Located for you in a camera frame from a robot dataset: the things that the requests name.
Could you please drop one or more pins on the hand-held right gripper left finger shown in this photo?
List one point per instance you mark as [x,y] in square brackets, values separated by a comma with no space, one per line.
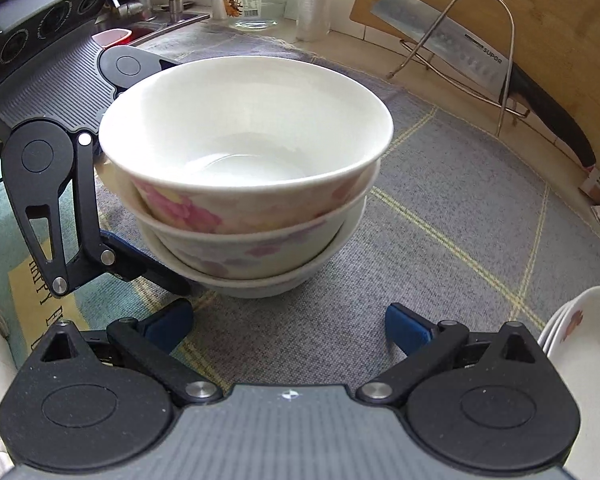
[170,327]

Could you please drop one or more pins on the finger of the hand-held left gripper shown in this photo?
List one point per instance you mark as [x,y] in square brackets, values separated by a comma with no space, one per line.
[165,62]
[125,262]

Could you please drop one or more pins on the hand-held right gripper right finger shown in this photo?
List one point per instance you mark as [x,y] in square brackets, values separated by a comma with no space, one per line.
[407,330]

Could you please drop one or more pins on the plain white bowl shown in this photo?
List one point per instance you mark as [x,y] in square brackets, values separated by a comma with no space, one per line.
[260,287]

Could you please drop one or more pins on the white bowl pink flowers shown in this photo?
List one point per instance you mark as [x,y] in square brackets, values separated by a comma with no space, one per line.
[255,110]

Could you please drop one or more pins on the white bowl purple flowers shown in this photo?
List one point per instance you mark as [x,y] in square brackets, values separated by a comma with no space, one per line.
[260,255]

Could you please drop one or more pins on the small white flower plate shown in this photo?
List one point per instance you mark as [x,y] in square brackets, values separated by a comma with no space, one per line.
[595,385]

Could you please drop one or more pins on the metal sink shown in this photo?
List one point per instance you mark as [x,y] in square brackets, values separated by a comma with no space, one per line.
[192,19]

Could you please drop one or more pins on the metal sink knob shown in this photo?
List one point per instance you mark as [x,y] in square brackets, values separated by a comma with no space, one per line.
[177,9]

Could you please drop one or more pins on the red plastic container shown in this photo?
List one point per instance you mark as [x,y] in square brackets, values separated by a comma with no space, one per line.
[111,37]

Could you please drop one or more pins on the grey checked table mat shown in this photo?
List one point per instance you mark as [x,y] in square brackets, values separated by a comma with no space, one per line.
[430,185]

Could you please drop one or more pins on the stack of clear plastic cups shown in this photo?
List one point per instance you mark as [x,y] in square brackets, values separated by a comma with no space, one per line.
[314,0]

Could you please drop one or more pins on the bamboo cutting board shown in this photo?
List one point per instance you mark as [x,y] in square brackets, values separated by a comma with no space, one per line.
[555,10]

